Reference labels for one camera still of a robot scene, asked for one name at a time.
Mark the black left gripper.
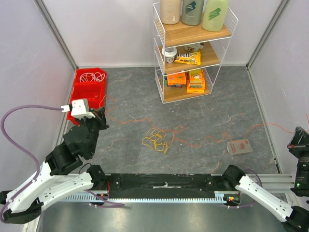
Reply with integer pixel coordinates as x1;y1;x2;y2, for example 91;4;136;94
77;106;111;156

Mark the yellow cable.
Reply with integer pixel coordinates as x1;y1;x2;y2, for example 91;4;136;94
141;128;169;155

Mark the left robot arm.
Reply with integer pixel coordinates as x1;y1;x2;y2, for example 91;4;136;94
0;107;109;224

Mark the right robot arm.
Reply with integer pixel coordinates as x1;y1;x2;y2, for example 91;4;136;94
221;127;309;232

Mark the red storage bin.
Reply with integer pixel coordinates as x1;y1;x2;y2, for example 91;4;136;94
66;67;108;125

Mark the small card on table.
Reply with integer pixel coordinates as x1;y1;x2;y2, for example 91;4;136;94
226;139;253;155

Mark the orange snack box left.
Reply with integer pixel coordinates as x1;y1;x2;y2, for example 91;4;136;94
167;72;187;87

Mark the orange snack box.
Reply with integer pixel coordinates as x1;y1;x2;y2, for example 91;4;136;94
186;69;206;93
167;72;187;87

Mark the coffee cup with lid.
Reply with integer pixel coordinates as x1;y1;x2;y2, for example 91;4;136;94
161;47;178;64

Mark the orange snack box right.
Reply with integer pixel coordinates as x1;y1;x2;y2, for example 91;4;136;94
186;69;206;93

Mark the yellow candy bag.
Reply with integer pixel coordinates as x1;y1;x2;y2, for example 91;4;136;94
174;51;201;65

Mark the white brown snack pack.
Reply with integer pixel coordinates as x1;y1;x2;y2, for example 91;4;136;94
183;42;205;52

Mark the beige bottle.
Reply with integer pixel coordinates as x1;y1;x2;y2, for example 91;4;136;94
160;0;182;25

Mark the grey green bottle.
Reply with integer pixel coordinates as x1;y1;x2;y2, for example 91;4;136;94
182;0;204;26

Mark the light green bottle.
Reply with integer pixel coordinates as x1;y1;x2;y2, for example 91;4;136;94
202;0;229;31

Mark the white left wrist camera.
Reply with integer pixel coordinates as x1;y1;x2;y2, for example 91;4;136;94
60;99;95;119

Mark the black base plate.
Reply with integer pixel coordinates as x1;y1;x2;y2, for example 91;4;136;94
106;174;231;197

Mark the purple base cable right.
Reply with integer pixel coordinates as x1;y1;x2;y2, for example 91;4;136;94
226;169;263;209

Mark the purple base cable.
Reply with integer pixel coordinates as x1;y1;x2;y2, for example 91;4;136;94
84;189;126;208
226;169;263;209

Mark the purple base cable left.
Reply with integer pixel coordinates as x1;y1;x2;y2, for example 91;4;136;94
84;189;126;208

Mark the slotted cable duct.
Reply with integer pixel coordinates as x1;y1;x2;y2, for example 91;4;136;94
61;192;227;203

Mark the white wire shelf rack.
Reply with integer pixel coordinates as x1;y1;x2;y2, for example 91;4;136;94
153;2;239;103

